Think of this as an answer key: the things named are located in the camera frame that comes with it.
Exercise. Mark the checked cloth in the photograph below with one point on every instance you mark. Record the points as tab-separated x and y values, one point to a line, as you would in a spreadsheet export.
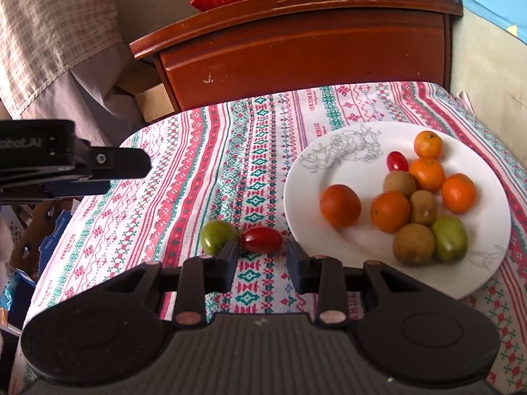
53	28

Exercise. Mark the light green tomato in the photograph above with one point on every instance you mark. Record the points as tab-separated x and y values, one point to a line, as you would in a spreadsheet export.
449	238

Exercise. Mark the brown kiwi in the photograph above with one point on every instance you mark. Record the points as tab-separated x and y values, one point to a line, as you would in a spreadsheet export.
413	243
399	183
423	207

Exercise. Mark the blue package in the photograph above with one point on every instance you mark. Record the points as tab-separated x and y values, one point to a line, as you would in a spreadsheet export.
18	296

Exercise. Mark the wooden nightstand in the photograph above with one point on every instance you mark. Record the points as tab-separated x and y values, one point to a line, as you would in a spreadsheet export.
308	57

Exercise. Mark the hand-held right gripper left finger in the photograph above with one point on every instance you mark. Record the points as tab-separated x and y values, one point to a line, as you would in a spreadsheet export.
228	265

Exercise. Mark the red cherry tomato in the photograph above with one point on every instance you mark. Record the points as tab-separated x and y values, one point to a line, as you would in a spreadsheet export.
262	240
397	161

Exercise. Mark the blue printed carton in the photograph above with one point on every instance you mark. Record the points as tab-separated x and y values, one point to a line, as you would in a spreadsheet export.
55	232

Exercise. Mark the patterned tablecloth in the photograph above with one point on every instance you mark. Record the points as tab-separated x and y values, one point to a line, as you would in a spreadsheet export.
206	152

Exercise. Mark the dark green tomato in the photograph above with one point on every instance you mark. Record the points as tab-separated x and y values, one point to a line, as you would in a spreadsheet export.
217	233

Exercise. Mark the brown cardboard carton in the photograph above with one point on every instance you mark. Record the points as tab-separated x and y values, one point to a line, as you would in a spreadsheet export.
31	224

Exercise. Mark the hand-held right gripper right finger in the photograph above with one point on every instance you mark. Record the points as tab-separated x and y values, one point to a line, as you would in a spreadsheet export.
296	265

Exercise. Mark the cardboard box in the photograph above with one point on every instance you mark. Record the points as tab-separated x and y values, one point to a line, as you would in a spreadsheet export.
154	101

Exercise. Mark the white plate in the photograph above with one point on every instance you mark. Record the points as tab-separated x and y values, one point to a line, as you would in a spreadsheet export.
313	197

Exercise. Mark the pale green sofa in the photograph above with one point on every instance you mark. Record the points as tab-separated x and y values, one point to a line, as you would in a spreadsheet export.
486	70

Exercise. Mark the dark orange mandarin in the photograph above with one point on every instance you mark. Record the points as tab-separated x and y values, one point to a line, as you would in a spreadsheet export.
340	205

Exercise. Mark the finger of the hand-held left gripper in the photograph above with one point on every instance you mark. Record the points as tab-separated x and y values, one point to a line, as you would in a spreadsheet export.
119	163
78	188

